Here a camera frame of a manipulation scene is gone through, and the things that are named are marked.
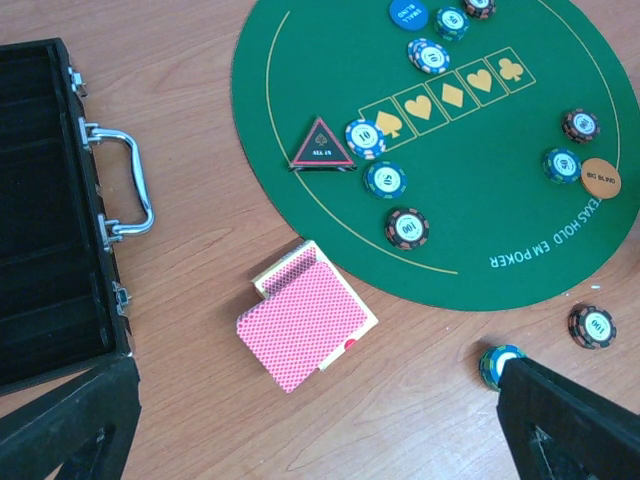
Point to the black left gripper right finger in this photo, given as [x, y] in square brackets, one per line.
[557, 429]

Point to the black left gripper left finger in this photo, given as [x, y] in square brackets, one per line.
[84, 428]

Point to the blue 50 chip stack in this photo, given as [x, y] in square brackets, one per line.
[491, 363]

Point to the brown 100 chip stack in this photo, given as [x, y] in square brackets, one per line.
[591, 327]

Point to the red playing card deck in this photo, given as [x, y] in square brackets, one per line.
[308, 317]

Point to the orange big blind button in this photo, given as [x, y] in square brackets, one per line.
[600, 178]

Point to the white blue 10 chip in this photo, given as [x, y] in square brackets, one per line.
[365, 139]
[428, 56]

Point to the triangular all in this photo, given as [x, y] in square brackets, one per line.
[321, 151]

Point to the blue small blind button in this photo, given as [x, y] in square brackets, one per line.
[409, 15]

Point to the black poker chip case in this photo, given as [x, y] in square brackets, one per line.
[62, 301]

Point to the round green poker mat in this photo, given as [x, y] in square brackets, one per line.
[470, 140]

